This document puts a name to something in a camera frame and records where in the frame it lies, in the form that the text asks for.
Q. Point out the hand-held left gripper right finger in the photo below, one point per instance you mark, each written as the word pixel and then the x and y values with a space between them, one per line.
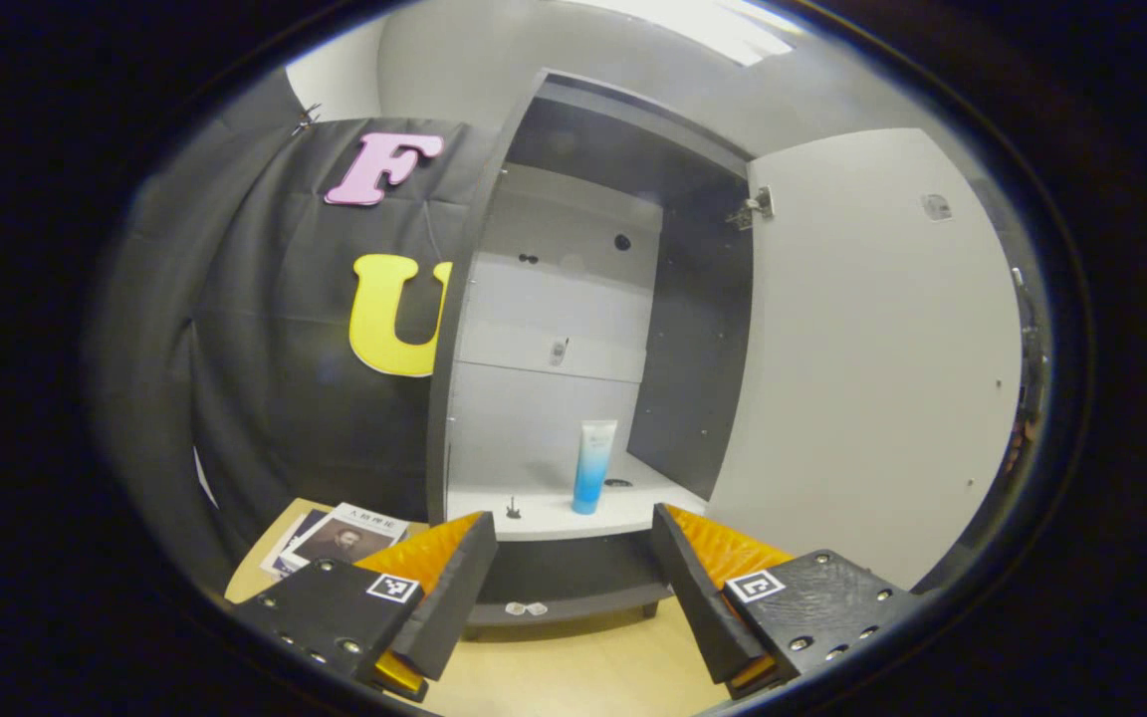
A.
pixel 698 607

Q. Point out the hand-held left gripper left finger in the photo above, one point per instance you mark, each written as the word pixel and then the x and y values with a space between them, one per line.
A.
pixel 449 607

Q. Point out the blue and white bottle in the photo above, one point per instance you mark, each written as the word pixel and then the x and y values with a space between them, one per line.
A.
pixel 593 468

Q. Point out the dark grey cabinet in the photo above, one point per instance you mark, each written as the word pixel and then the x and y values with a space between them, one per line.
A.
pixel 693 349

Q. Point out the grey cabinet door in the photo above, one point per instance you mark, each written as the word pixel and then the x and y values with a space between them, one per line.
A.
pixel 862 378

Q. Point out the metal cabinet door hinge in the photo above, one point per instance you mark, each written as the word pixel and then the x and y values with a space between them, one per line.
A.
pixel 755 207

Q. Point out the small white object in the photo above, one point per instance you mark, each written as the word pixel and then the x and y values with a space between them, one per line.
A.
pixel 526 607

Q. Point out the book with portrait cover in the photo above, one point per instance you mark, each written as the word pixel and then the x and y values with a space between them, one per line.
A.
pixel 349 538

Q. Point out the navy and white book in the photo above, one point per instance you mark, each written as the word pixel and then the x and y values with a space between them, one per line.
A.
pixel 280 558

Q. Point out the black backdrop cloth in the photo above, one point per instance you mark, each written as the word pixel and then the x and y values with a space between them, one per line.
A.
pixel 265 349

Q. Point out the large ceiling light panel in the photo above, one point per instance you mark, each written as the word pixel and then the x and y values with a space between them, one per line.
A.
pixel 723 25

